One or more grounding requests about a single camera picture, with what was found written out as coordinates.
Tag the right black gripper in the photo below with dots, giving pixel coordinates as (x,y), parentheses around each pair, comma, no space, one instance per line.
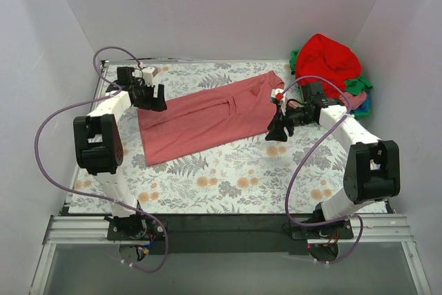
(286,119)

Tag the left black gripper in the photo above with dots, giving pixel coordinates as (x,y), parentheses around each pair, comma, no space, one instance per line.
(152,96)

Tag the pink t shirt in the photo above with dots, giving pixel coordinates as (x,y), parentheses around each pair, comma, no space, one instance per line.
(355,101)
(208,118)

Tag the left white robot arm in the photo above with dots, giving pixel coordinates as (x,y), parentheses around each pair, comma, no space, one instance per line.
(98,145)

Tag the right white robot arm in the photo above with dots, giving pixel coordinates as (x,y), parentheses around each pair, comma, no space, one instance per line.
(372,171)

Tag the floral table mat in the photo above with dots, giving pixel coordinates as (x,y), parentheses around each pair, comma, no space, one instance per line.
(245,176)

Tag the red t shirt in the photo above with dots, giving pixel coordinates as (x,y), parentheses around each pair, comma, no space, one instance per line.
(326,58)

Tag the green t shirt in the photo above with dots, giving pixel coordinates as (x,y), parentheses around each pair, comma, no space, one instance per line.
(357,85)

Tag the green plastic basket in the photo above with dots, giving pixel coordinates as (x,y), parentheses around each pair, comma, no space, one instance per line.
(360,115)

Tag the blue t shirt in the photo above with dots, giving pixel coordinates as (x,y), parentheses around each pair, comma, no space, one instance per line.
(365,106)

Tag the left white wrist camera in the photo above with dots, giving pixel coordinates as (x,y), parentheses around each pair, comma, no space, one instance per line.
(148,74)

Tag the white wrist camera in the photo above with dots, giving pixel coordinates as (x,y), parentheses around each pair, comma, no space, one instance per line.
(148,74)
(278,98)

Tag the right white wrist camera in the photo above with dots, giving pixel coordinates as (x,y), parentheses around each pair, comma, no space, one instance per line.
(278,98)

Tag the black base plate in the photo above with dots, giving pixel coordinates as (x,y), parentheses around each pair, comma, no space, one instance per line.
(224,233)

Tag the aluminium frame rail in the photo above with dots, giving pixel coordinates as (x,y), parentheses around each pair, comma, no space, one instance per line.
(377,227)

